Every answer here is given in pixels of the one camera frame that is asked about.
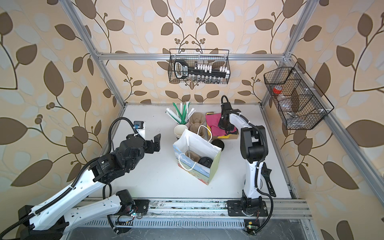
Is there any magenta paper napkin stack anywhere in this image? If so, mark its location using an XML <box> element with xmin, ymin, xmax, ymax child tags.
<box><xmin>205</xmin><ymin>112</ymin><xmax>238</xmax><ymax>138</ymax></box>

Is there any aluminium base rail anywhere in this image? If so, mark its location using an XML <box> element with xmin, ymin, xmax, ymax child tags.
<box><xmin>135</xmin><ymin>198</ymin><xmax>313</xmax><ymax>220</ymax></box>

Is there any single brown pulp cup carrier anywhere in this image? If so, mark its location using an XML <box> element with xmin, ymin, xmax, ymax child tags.
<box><xmin>191</xmin><ymin>151</ymin><xmax>201</xmax><ymax>163</ymax></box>

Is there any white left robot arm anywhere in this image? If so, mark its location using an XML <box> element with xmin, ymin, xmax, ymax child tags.
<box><xmin>1</xmin><ymin>117</ymin><xmax>161</xmax><ymax>240</ymax></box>

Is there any black adjustable wrench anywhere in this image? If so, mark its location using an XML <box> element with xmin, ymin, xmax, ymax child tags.
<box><xmin>261</xmin><ymin>163</ymin><xmax>277</xmax><ymax>197</ymax></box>

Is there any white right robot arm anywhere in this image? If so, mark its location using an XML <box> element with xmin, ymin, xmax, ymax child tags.
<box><xmin>218</xmin><ymin>95</ymin><xmax>269</xmax><ymax>216</ymax></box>

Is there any green white paper gift bag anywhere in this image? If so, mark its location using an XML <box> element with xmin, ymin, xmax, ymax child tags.
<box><xmin>173</xmin><ymin>130</ymin><xmax>222</xmax><ymax>185</ymax></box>

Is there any black handheld tool in basket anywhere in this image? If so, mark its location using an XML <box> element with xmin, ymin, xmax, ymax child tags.
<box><xmin>173</xmin><ymin>60</ymin><xmax>231</xmax><ymax>80</ymax></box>

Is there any red capped clear bottle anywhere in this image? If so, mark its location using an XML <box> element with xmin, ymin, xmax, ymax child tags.
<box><xmin>273</xmin><ymin>85</ymin><xmax>285</xmax><ymax>100</ymax></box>

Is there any black wire basket right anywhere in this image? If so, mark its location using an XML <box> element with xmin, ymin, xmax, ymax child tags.
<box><xmin>264</xmin><ymin>62</ymin><xmax>334</xmax><ymax>130</ymax></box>

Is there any white straw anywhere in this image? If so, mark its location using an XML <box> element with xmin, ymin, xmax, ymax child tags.
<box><xmin>166</xmin><ymin>108</ymin><xmax>182</xmax><ymax>125</ymax></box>
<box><xmin>186</xmin><ymin>136</ymin><xmax>191</xmax><ymax>159</ymax></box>

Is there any stack of paper cups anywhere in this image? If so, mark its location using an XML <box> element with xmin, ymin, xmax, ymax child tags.
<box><xmin>174</xmin><ymin>125</ymin><xmax>189</xmax><ymax>139</ymax></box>

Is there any green wrapped straw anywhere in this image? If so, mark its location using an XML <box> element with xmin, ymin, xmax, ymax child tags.
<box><xmin>173</xmin><ymin>102</ymin><xmax>189</xmax><ymax>125</ymax></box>

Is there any black wire basket rear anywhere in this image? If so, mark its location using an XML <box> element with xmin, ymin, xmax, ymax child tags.
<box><xmin>168</xmin><ymin>48</ymin><xmax>231</xmax><ymax>85</ymax></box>

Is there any black plastic cup lid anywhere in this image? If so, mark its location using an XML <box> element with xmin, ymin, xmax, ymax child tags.
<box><xmin>198</xmin><ymin>157</ymin><xmax>213</xmax><ymax>169</ymax></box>

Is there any black wire basket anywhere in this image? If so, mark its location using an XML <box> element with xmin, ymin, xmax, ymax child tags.
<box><xmin>264</xmin><ymin>62</ymin><xmax>334</xmax><ymax>130</ymax></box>
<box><xmin>168</xmin><ymin>48</ymin><xmax>231</xmax><ymax>85</ymax></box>

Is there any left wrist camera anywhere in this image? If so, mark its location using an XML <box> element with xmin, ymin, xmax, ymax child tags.
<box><xmin>133</xmin><ymin>121</ymin><xmax>145</xmax><ymax>139</ymax></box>

